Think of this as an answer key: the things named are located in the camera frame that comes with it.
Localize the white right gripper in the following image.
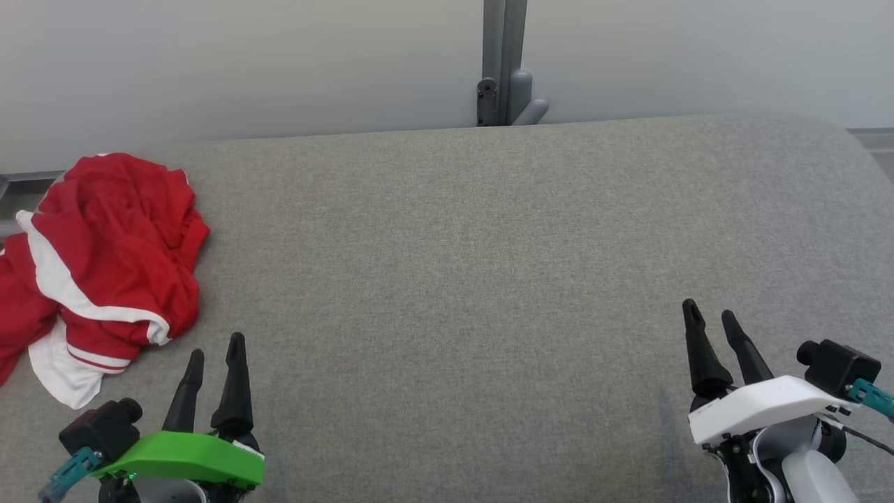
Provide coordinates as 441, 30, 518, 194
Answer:
682, 299, 849, 503

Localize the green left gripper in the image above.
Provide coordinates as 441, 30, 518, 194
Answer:
91, 333, 265, 503

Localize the red shorts wide white stripe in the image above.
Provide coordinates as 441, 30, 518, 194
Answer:
15, 152, 211, 348

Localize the teal right camera connector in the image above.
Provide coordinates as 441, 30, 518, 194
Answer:
847, 378, 894, 420

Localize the teal camera connector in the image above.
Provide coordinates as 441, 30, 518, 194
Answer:
847, 378, 894, 420
38, 447, 103, 503

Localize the teal left camera connector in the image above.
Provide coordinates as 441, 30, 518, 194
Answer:
38, 447, 103, 503

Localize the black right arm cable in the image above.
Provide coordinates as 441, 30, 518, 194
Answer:
821, 416, 894, 455

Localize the grey cylindrical post fitting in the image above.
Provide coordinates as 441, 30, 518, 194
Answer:
508, 68, 550, 126

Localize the black post bracket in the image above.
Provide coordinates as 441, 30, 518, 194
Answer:
477, 78, 498, 127

